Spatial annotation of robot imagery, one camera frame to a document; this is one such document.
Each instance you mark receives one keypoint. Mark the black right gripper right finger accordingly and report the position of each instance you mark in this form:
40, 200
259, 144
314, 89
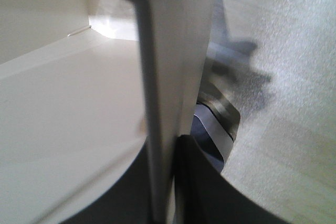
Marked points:
202, 195

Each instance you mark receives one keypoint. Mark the white plastic trash bin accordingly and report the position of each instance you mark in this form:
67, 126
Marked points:
84, 84

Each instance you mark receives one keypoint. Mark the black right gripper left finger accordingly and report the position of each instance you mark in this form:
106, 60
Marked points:
127, 201

